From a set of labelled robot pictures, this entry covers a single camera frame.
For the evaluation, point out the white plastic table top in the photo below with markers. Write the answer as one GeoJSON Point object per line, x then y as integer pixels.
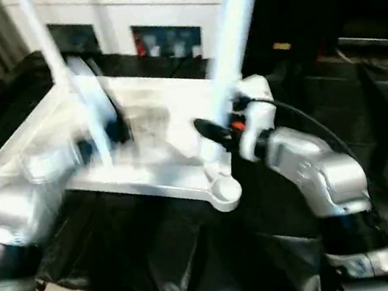
{"type": "Point", "coordinates": [158, 103]}

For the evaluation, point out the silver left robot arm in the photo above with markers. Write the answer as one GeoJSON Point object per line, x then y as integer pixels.
{"type": "Point", "coordinates": [21, 217]}

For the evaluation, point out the white cabinet with glass doors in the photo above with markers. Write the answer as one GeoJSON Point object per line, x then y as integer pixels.
{"type": "Point", "coordinates": [114, 17]}

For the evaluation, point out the black mat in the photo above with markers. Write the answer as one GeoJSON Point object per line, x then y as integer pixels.
{"type": "Point", "coordinates": [159, 250]}

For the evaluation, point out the dark long metal bar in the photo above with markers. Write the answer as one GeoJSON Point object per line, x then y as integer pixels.
{"type": "Point", "coordinates": [377, 40]}

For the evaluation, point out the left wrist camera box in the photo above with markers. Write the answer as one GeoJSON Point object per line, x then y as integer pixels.
{"type": "Point", "coordinates": [92, 95]}

